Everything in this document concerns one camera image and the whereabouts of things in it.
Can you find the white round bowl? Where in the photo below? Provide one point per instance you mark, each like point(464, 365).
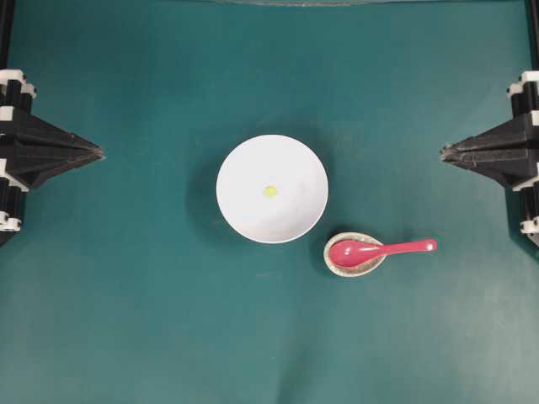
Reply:
point(288, 164)

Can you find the speckled ceramic spoon rest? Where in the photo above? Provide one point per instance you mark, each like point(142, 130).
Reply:
point(356, 271)

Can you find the red plastic soup spoon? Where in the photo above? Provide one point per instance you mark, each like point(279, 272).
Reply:
point(350, 253)

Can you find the yellow hexagonal prism block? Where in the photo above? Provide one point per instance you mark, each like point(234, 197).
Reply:
point(270, 191)

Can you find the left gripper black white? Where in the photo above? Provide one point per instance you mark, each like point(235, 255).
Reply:
point(17, 174)

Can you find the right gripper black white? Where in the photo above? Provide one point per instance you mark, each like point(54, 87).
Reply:
point(518, 172)

